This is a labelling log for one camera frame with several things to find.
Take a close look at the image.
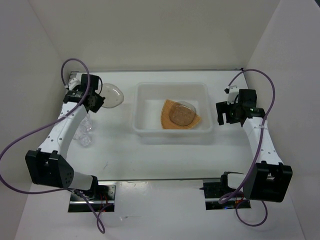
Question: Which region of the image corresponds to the clear glass plate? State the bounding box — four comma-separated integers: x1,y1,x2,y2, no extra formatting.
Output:
168,101,197,127
99,83,124,109

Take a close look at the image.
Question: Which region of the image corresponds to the woven bamboo basket tray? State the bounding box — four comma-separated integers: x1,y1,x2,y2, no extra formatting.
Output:
160,99,202,130

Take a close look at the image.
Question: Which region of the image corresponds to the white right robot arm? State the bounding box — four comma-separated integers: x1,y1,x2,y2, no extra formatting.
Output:
216,85,293,203

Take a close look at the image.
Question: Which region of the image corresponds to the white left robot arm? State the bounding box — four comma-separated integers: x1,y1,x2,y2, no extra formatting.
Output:
25,74,104,200

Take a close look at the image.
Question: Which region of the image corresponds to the translucent plastic bin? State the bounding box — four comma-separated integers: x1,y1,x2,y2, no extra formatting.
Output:
132,82,214,145

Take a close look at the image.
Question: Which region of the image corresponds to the clear plastic cup rear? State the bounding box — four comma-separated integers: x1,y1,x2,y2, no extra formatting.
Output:
80,113,93,131

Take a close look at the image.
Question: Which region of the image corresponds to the clear plastic cup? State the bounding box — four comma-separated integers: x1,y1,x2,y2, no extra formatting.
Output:
72,128,92,148
80,113,93,131

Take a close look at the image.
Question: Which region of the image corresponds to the clear plastic cup front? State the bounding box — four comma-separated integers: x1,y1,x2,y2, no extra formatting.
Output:
72,128,92,148

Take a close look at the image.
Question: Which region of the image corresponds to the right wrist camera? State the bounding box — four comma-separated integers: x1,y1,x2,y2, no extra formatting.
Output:
224,85,239,105

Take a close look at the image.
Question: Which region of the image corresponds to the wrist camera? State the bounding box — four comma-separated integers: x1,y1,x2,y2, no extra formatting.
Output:
65,77,81,91
224,85,239,105

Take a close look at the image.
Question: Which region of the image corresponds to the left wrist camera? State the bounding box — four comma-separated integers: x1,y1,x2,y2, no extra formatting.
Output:
65,77,81,91

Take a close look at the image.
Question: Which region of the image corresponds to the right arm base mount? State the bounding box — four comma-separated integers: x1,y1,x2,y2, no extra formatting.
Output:
200,178,251,211

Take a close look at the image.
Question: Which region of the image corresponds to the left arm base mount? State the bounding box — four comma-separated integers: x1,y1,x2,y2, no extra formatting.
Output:
68,181,117,213

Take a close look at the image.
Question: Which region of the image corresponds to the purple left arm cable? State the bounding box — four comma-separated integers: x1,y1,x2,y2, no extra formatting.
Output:
0,58,115,235

